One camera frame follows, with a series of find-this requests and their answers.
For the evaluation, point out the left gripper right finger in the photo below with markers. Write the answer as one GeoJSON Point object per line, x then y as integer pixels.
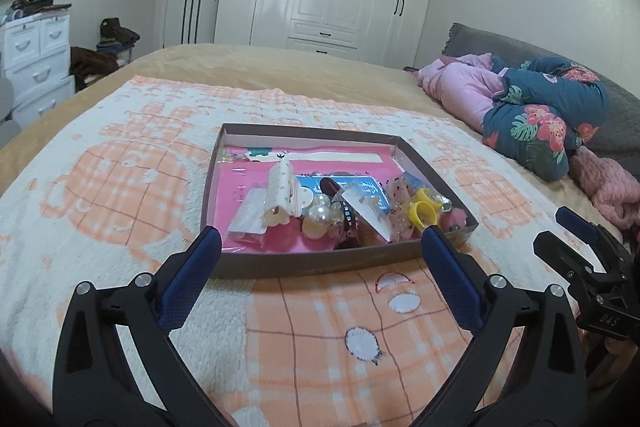
{"type": "Point", "coordinates": [522, 366]}

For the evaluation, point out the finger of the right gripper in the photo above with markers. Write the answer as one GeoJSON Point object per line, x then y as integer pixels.
{"type": "Point", "coordinates": [559, 256]}
{"type": "Point", "coordinates": [578, 226]}

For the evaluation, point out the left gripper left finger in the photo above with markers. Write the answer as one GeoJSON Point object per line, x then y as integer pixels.
{"type": "Point", "coordinates": [116, 365]}

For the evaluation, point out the pink fuzzy hair clip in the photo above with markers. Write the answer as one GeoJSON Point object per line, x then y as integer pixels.
{"type": "Point", "coordinates": [455, 224]}

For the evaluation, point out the sheer sequin bow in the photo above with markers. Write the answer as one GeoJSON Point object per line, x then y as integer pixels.
{"type": "Point", "coordinates": [399, 193]}

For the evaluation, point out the earring card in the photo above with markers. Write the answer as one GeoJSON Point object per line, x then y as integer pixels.
{"type": "Point", "coordinates": [368, 211]}

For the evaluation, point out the pearl bow hair clip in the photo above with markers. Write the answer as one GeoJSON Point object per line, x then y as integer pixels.
{"type": "Point", "coordinates": [323, 218]}

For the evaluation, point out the brown alligator hair clip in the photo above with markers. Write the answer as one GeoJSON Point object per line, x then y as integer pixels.
{"type": "Point", "coordinates": [349, 237]}

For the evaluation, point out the white pink hair claw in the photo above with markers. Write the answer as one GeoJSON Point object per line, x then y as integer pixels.
{"type": "Point", "coordinates": [282, 197]}

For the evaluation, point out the clear bag white card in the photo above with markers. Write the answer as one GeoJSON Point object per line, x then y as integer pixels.
{"type": "Point", "coordinates": [248, 225]}

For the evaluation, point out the right hand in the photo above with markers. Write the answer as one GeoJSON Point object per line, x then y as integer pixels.
{"type": "Point", "coordinates": [606, 359]}

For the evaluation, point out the pink knitted blanket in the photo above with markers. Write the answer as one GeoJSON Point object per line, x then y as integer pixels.
{"type": "Point", "coordinates": [612, 190]}

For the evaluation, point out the blue floral quilt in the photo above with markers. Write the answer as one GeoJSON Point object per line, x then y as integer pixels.
{"type": "Point", "coordinates": [549, 108]}

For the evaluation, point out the orange white plush blanket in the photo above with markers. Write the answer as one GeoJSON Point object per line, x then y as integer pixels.
{"type": "Point", "coordinates": [121, 187]}

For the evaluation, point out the pink padded garment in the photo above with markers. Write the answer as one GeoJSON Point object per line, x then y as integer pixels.
{"type": "Point", "coordinates": [465, 86]}

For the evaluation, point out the pink Chinese workbook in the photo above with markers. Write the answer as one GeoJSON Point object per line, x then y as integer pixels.
{"type": "Point", "coordinates": [242, 161]}

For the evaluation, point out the brown cardboard tray box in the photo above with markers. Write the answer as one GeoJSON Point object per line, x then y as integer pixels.
{"type": "Point", "coordinates": [425, 208]}

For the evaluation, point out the tan bedspread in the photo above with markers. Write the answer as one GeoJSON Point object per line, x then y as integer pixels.
{"type": "Point", "coordinates": [243, 67]}

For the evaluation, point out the pile of dark clothes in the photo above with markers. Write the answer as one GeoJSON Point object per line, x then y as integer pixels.
{"type": "Point", "coordinates": [87, 65]}

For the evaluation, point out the white drawer cabinet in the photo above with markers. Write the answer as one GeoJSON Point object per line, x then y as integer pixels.
{"type": "Point", "coordinates": [35, 58]}

